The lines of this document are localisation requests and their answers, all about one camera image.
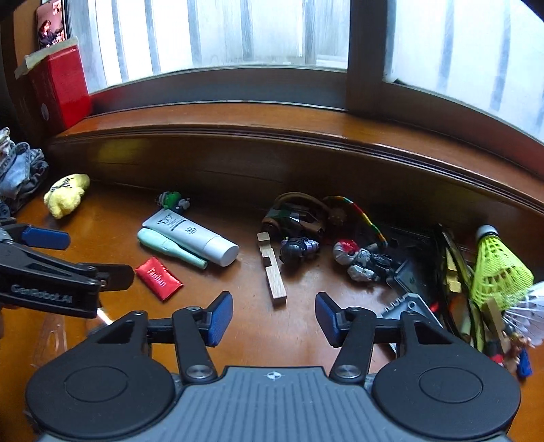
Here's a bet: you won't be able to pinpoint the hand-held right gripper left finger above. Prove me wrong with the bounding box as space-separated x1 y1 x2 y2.
87 291 234 382

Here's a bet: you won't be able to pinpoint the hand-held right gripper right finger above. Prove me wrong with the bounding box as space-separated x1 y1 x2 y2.
315 292 459 382

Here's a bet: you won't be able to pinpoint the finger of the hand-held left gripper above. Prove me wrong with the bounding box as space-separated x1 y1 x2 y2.
0 225 71 251
74 263 135 292

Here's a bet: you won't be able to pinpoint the mint green tube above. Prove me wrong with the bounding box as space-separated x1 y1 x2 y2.
137 228 208 270

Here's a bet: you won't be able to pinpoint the grey plastic case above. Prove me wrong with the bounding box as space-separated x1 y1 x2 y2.
381 292 443 330

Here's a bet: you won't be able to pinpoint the white sunscreen tube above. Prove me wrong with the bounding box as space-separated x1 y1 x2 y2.
141 209 240 267

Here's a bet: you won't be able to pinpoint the yellow mesh shuttlecock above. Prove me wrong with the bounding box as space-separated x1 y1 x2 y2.
472 224 535 311

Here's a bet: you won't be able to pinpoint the wooden desktop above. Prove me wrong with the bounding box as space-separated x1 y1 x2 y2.
0 178 544 383

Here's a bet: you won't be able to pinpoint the yellow plush toy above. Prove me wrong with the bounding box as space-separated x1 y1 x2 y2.
44 173 91 219

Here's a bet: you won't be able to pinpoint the blue jeans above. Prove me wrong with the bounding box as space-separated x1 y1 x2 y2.
0 142 50 213

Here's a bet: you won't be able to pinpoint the notched wooden block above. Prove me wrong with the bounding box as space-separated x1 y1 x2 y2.
257 232 287 306

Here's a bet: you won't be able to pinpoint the red white robot figure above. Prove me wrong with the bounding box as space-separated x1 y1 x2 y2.
333 239 400 283

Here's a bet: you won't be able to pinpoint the black round robot figure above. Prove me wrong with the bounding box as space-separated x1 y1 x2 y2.
279 237 319 262

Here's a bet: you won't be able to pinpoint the small green figure toy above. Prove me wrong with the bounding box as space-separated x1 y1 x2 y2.
156 192 190 214

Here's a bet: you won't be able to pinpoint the green brown toy car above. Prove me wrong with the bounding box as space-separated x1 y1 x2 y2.
261 192 328 236

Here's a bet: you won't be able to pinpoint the black electronic parts pile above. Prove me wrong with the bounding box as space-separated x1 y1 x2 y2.
433 223 485 353

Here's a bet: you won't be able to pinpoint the red box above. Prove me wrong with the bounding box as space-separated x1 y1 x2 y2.
15 37 92 133

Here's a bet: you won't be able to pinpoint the small wooden stick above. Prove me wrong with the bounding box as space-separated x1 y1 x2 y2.
487 297 513 353

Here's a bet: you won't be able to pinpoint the wooden window sill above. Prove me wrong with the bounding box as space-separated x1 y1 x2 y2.
49 102 544 213

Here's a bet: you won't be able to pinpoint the white feather shuttlecock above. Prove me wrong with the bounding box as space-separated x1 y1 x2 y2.
501 280 544 345

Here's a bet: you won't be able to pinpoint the photo card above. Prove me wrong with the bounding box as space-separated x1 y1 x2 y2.
37 0 67 50

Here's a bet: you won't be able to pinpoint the sliding window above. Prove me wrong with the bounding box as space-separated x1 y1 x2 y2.
64 0 544 145

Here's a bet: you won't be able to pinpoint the multicoloured braided cord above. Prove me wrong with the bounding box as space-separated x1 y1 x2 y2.
323 195 388 249

